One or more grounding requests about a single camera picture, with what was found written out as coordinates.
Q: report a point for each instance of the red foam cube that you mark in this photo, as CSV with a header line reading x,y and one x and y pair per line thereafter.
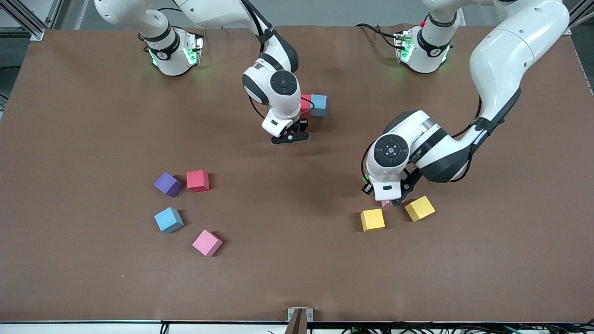
x,y
305,104
197,180

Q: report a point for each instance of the blue foam cube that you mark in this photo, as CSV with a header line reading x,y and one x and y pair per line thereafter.
x,y
318,104
168,219

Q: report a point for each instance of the yellow foam cube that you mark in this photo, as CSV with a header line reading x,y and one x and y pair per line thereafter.
x,y
372,219
420,208

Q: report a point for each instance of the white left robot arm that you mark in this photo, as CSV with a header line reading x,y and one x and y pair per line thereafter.
x,y
506,60

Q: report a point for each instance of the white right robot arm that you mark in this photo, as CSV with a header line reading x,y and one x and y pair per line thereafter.
x,y
274,102

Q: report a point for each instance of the table cover sheet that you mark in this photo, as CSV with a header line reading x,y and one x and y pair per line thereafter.
x,y
297,278

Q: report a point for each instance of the purple foam cube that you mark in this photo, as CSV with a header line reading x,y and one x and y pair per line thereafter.
x,y
167,183

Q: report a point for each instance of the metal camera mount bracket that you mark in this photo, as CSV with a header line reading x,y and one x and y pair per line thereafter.
x,y
299,324

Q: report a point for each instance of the aluminium frame post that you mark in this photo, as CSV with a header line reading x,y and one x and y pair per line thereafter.
x,y
36,34
577,14

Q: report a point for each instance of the white table edge rail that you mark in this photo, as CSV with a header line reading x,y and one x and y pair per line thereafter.
x,y
93,328

